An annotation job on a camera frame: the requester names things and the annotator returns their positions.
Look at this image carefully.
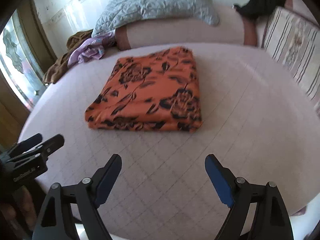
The orange black floral garment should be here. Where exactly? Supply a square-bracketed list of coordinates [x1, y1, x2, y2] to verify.
[85, 47, 202, 132]

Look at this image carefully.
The person's left hand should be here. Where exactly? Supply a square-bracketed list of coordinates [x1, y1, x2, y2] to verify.
[1, 186, 37, 231]

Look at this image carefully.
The window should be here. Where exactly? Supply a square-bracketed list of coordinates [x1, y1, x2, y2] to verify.
[1, 11, 46, 111]

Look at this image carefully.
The brown crumpled cloth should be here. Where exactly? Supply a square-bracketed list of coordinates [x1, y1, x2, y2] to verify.
[42, 29, 93, 84]

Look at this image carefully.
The pink quilted bed cover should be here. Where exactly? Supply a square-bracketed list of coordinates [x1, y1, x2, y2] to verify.
[20, 43, 319, 239]

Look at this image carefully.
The purple crumpled cloth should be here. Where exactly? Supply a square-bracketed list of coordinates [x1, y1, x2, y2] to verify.
[67, 30, 116, 68]

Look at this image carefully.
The striped floral pillow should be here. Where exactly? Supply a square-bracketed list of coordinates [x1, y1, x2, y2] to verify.
[261, 7, 319, 109]

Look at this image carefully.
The pink bed headboard cushion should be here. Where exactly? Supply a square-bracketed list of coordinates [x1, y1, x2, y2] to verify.
[116, 5, 258, 50]

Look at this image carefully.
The grey quilted blanket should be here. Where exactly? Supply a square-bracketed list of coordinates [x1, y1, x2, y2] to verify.
[92, 0, 220, 37]

